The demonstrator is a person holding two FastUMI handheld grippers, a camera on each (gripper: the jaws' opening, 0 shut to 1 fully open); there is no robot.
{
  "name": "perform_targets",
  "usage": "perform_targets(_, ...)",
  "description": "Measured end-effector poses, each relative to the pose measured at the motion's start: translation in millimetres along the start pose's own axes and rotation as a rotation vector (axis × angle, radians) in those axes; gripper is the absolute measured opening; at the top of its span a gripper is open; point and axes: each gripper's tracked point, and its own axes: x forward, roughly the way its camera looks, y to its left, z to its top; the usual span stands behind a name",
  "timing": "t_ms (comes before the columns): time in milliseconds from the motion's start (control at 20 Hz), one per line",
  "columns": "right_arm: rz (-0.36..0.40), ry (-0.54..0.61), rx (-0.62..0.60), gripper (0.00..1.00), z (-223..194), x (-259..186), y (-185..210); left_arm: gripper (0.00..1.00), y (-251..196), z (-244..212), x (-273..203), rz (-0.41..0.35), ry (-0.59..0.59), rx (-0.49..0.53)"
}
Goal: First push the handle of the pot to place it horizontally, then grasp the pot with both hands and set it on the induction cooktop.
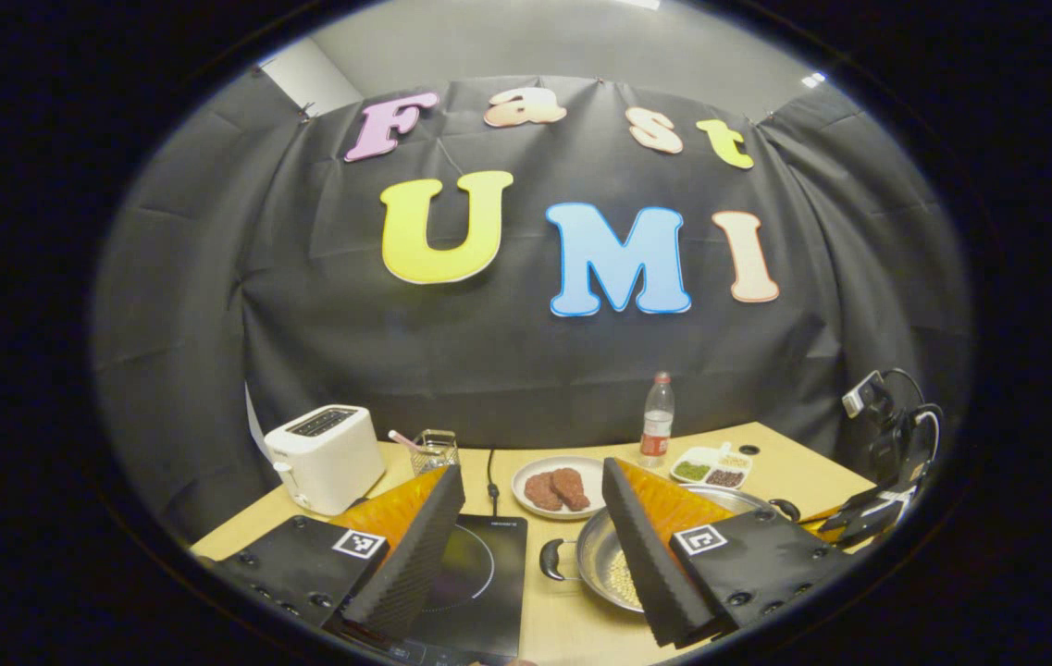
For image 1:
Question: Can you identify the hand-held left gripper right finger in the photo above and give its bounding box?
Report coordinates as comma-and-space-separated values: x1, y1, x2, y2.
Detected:
600, 456, 855, 648

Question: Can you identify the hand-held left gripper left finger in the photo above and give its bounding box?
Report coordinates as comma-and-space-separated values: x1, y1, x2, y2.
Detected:
197, 462, 468, 648

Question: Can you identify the stainless steel pot with soybeans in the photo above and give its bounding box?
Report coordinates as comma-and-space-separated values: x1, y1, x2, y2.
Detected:
539, 483, 802, 613

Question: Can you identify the black induction cooktop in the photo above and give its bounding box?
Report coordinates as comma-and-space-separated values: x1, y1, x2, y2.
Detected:
377, 512, 529, 665

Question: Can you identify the red meat piece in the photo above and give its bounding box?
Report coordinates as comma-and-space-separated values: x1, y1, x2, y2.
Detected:
551, 467, 592, 512
524, 472, 565, 512

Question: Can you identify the white divided dish of beans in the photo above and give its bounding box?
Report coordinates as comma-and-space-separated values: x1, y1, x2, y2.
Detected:
669, 442, 754, 489

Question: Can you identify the white toaster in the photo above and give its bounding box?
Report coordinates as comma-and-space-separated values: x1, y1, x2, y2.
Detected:
264, 404, 388, 517

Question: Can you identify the clear water bottle red label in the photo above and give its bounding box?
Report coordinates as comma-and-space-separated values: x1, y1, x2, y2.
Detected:
639, 371, 676, 468

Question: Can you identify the white round plate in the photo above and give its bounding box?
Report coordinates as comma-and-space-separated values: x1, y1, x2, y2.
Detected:
511, 455, 608, 521

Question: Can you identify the black backdrop cloth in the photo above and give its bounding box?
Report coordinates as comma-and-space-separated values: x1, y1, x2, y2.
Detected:
91, 74, 971, 547

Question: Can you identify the small wire basket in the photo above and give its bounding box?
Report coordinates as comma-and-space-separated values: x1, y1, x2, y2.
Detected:
387, 428, 462, 477

